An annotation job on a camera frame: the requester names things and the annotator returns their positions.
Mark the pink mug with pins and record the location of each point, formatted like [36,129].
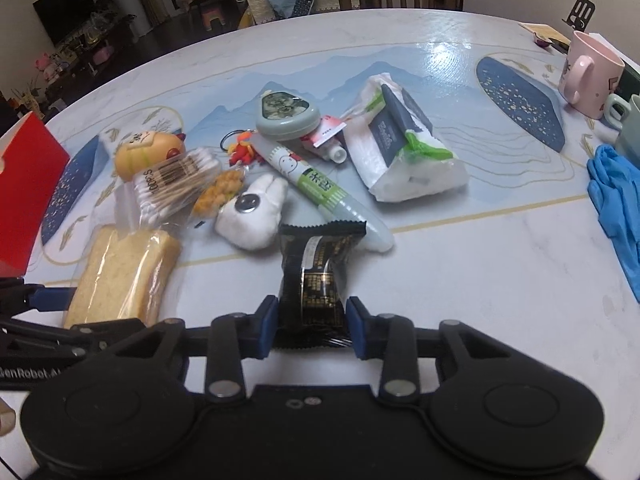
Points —
[591,72]

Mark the red cardboard box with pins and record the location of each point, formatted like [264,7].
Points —
[32,162]

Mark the pink stool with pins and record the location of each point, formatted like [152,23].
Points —
[212,13]

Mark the yellow round plush toy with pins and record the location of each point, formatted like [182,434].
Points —
[145,150]

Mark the grey-green correction tape dispenser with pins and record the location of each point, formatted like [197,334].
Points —
[283,116]

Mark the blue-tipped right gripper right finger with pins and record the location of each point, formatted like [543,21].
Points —
[392,340]

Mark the yellow sponge cake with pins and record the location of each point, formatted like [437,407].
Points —
[124,276]

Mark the black snack packet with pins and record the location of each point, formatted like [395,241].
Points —
[311,299]

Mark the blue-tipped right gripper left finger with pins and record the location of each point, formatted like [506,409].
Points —
[231,339]

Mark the yellow snack bag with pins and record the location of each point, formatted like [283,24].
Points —
[224,187]

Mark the grey-green mug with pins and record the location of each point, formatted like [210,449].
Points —
[624,116]

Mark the black television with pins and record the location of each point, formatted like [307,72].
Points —
[60,18]

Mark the white green toothbrush tube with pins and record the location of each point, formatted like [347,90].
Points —
[333,202]

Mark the blue rubber glove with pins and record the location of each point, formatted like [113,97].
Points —
[614,191]

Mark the black phone stand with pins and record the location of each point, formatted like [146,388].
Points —
[580,15]

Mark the tissue pack blue green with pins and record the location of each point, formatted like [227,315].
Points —
[392,146]

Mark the small red white tube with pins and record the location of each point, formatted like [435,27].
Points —
[323,141]

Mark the red figure keychain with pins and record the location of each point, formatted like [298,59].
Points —
[240,151]

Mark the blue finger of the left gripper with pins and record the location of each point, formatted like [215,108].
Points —
[17,297]

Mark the white tooth plush toy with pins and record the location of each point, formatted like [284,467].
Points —
[251,220]

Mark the cotton swab pack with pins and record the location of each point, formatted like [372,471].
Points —
[158,193]

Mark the pink pig plush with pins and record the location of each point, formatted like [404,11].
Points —
[47,67]

